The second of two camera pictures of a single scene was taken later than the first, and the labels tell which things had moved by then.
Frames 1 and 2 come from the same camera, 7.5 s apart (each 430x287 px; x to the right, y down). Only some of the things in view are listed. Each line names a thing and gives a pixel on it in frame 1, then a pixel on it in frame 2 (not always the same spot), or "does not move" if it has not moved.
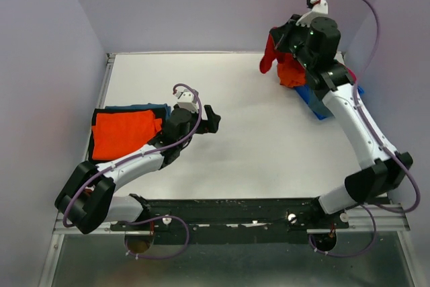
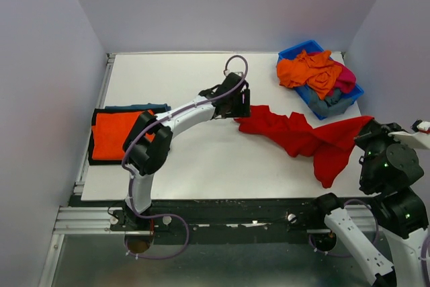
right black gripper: [283, 33] to [375, 129]
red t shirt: [271, 54] to [330, 144]
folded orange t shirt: [115, 131] does not move
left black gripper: [211, 125] to [244, 109]
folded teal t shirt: [150, 105] does not move
